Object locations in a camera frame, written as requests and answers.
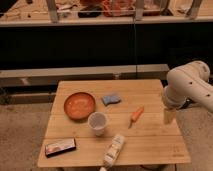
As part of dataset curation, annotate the white ceramic cup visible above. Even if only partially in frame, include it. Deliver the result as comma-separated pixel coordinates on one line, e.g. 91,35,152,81
88,112,107,136

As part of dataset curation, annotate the wooden folding table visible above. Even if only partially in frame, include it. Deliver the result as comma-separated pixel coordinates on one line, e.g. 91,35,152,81
38,79,190,167

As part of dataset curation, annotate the orange toy carrot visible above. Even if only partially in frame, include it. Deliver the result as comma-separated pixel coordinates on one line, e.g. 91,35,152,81
128,106,144,128

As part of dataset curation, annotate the blue sponge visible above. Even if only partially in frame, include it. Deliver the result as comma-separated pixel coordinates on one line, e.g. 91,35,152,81
102,94,121,106

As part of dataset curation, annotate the white plastic bottle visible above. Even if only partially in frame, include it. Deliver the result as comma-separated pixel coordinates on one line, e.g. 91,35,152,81
99,134,125,171

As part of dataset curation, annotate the black rectangular box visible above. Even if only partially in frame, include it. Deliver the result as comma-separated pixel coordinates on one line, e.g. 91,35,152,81
45,138,77,158

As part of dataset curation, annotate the metal frame shelf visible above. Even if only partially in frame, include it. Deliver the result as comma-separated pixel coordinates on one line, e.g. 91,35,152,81
0,0,213,27

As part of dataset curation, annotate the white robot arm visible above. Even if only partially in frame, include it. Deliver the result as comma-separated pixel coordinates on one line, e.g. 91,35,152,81
161,61,213,124

